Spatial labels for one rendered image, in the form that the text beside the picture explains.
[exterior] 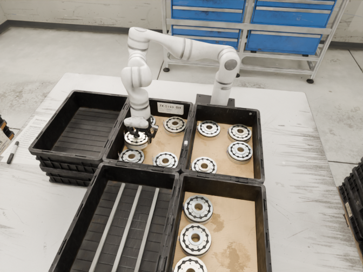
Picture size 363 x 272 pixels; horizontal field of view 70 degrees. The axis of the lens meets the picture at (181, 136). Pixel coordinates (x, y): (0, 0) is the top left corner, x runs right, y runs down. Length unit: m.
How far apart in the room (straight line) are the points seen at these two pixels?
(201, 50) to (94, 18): 3.06
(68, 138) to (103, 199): 0.38
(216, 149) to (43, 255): 0.78
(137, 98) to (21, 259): 0.72
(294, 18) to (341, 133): 1.17
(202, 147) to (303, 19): 2.08
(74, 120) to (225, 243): 0.89
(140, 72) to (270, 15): 2.14
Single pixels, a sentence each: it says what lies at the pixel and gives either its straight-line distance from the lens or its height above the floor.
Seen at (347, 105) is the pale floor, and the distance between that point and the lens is 3.16.
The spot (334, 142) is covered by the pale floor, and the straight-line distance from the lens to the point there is 2.66.
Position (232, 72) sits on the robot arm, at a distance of 1.27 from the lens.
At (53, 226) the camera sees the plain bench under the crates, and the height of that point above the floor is 0.70.
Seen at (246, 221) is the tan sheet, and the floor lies 0.83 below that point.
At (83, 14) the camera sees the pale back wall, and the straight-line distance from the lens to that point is 4.20.
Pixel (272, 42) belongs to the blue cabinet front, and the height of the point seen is 0.43.
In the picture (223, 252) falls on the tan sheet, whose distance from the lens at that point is 0.92.
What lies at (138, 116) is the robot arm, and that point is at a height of 1.04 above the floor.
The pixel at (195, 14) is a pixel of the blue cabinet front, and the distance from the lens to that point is 2.84.
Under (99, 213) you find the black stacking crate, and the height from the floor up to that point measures 0.83.
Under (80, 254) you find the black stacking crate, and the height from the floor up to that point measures 0.83.
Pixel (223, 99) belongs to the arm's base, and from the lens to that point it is 1.36.
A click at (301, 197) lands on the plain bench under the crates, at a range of 1.26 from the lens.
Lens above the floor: 1.69
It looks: 47 degrees down
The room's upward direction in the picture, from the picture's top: 1 degrees clockwise
